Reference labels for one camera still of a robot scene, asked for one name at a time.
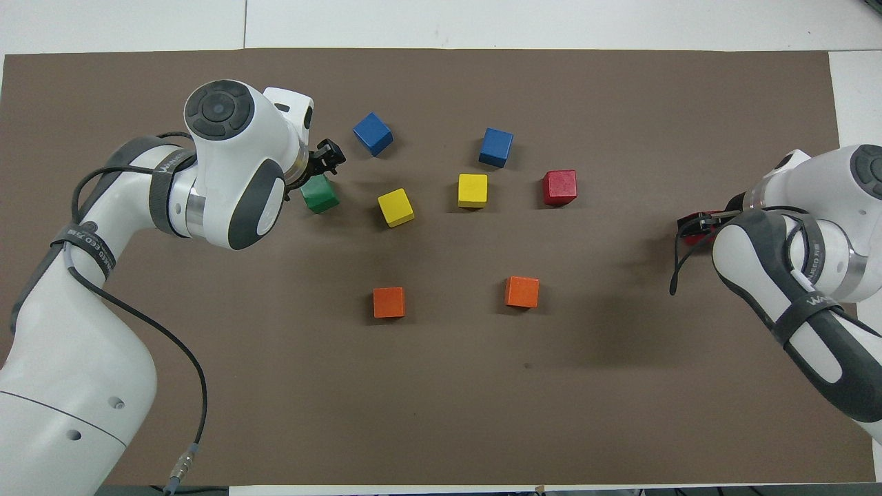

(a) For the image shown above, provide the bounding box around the blue wooden cube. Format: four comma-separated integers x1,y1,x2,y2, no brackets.
353,112,394,158
479,127,514,169

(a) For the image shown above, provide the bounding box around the orange wooden cube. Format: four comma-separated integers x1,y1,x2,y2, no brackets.
504,276,540,309
373,287,407,319

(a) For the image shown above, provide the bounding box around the green wooden cube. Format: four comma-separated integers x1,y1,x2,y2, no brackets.
300,174,340,214

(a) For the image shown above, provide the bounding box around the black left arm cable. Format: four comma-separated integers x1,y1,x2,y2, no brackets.
52,131,209,496

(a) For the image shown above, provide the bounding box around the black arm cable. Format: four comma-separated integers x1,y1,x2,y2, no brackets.
669,210,731,297
52,131,209,496

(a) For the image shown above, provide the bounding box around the red wooden cube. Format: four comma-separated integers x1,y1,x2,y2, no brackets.
677,211,723,249
542,169,578,207

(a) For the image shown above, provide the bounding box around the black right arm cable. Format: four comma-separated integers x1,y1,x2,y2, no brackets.
669,210,731,297

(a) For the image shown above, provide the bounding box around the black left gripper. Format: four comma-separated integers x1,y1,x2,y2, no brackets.
301,138,347,185

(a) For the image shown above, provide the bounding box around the brown table mat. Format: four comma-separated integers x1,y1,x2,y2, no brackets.
0,48,876,486

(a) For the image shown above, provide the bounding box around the yellow wooden cube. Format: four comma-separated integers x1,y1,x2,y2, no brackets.
377,188,416,228
458,174,489,209

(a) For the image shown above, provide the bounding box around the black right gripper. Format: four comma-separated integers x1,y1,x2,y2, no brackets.
695,207,741,231

